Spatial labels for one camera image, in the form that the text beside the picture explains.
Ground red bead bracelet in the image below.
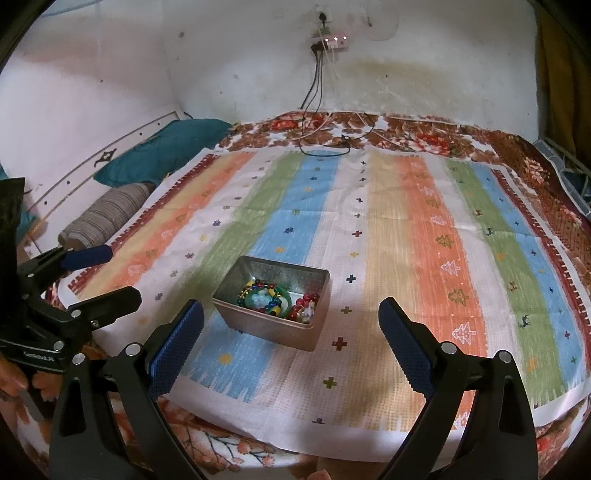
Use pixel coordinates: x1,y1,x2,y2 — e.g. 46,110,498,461
290,289,322,323

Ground person's left hand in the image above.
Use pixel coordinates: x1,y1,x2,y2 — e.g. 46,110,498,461
0,357,31,398

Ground white wire rack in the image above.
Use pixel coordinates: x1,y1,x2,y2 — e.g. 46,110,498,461
533,138,591,209

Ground black cable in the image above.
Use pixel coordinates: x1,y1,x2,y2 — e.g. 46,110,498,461
297,48,352,158

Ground multicolour bead bracelet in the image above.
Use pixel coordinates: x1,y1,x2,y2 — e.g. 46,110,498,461
237,279,290,319

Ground clear plastic wall hook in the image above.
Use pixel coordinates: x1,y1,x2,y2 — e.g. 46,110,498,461
365,2,400,42

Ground white cable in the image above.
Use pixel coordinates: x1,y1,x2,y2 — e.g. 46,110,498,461
302,48,371,140

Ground striped pastel cloth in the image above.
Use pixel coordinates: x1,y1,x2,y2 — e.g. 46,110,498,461
68,150,591,446

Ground grey striped pillow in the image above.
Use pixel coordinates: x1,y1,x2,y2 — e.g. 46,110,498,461
58,183,156,253

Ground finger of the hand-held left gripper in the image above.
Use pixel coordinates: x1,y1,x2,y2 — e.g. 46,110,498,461
59,285,143,327
17,244,114,283

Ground white headboard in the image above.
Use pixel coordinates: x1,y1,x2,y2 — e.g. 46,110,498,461
0,108,186,260

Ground teal pillow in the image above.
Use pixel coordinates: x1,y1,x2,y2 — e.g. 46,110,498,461
94,119,232,188

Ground green jade bangle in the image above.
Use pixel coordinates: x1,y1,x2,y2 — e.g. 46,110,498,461
244,287,292,317

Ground pink power strip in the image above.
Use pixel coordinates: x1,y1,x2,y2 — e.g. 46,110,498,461
309,34,350,51

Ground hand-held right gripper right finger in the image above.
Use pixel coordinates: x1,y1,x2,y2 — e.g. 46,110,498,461
378,297,539,480

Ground silver metal tin box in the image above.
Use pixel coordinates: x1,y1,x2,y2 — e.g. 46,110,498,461
211,255,331,353

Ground mustard yellow hanging garment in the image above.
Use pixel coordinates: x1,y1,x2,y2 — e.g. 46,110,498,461
534,8,591,154

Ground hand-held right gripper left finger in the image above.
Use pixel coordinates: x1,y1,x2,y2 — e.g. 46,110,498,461
48,298,209,480

